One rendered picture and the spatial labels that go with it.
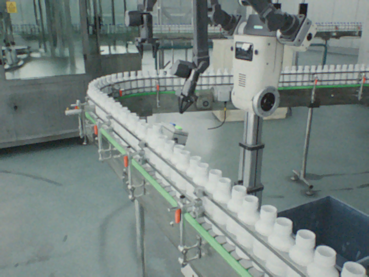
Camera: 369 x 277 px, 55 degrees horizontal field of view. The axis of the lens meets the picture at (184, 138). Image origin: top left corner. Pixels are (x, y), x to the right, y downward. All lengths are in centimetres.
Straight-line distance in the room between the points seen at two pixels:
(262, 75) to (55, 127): 321
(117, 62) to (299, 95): 402
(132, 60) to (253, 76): 503
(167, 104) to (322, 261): 231
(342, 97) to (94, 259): 246
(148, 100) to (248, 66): 129
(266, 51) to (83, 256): 183
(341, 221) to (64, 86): 359
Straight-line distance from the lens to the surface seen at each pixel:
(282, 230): 83
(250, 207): 91
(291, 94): 322
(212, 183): 105
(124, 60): 659
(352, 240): 147
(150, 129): 142
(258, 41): 172
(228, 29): 198
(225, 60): 533
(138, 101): 285
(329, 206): 149
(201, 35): 148
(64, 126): 454
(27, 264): 275
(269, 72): 177
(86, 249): 275
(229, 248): 102
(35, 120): 448
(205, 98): 283
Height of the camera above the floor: 161
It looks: 20 degrees down
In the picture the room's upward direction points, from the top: straight up
